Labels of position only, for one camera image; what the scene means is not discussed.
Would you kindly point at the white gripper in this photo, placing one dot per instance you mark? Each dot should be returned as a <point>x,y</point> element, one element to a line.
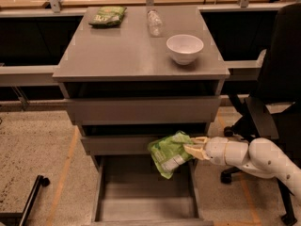
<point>214,151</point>

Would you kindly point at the green rice chip bag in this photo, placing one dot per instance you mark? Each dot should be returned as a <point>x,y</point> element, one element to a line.
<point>168,153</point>

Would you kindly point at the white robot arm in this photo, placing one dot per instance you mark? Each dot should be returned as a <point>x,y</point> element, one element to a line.
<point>261,158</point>

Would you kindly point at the grey top drawer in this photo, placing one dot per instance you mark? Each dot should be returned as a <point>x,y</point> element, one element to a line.
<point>118,111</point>

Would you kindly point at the grey open bottom drawer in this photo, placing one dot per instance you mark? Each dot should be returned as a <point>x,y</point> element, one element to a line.
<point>131,192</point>

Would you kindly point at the grey middle drawer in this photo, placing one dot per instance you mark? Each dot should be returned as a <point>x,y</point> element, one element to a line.
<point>117,145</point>

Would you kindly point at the grey drawer cabinet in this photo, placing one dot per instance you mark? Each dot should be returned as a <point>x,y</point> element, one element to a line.
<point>128,62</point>

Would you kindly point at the green chip bag on counter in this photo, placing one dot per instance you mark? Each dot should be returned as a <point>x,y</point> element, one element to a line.
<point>108,16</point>

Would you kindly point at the black office chair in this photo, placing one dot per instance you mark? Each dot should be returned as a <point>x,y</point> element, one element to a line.
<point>273,108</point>

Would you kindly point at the white ceramic bowl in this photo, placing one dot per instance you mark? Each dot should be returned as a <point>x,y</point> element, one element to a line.
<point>184,49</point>

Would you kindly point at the clear plastic water bottle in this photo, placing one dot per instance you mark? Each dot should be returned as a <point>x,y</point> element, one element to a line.
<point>155,23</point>

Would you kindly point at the black chair base leg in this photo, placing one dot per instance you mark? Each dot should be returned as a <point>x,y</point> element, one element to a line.
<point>20,219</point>

